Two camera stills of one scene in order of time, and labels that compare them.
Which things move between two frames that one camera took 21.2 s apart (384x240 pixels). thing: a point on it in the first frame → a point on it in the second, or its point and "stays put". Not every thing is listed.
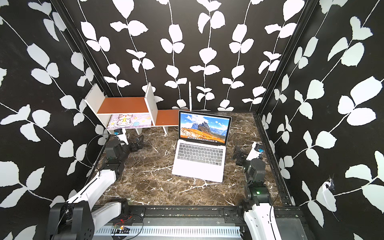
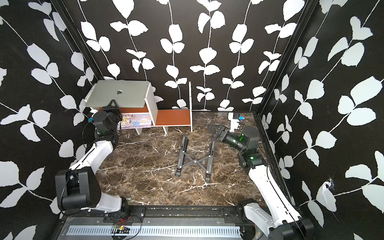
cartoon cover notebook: (127, 121) stays put
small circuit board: (118, 229) stays put
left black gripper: (139, 144) → (115, 110)
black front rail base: (204, 216) stays put
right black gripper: (240, 155) → (223, 135)
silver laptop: (201, 149) → (126, 93)
